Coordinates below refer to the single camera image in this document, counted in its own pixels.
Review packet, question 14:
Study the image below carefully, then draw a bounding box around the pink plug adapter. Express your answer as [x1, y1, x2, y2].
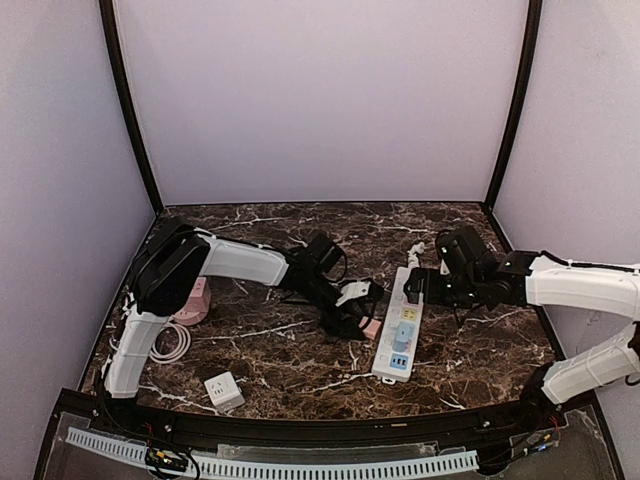
[362, 319, 382, 340]

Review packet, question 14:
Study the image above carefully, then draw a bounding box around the blue plug adapter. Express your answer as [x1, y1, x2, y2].
[392, 322, 414, 352]

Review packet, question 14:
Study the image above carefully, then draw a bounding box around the white multicolour power strip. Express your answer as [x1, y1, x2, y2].
[371, 267, 424, 384]

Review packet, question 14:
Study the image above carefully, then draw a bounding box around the white cube socket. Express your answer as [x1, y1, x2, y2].
[204, 371, 246, 413]

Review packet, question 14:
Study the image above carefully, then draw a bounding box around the pink round power socket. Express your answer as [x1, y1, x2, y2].
[172, 302, 209, 327]

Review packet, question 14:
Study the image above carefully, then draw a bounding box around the white socket cable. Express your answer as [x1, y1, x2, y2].
[148, 322, 193, 365]

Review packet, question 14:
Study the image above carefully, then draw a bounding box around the pink cube socket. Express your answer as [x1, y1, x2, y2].
[189, 277, 210, 309]

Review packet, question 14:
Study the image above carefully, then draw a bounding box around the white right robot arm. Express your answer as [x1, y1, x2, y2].
[403, 226, 639, 407]

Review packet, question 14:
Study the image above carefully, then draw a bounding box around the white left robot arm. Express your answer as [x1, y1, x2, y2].
[101, 217, 384, 400]

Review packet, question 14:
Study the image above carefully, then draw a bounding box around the small circuit board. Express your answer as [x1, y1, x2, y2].
[144, 447, 188, 472]

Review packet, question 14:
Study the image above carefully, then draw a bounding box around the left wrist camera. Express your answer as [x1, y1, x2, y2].
[335, 280, 371, 307]

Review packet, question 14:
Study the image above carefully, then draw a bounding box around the grey slotted cable duct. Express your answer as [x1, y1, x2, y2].
[65, 427, 479, 479]

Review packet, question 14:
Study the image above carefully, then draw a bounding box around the black front table rail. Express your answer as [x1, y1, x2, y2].
[124, 394, 546, 449]

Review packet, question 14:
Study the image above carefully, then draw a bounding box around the right black frame post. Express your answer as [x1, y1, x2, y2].
[483, 0, 544, 212]

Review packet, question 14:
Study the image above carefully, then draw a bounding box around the black frame post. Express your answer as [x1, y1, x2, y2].
[483, 0, 544, 212]
[98, 0, 164, 216]

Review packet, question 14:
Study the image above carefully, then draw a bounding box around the left black frame post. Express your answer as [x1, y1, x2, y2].
[98, 0, 164, 216]

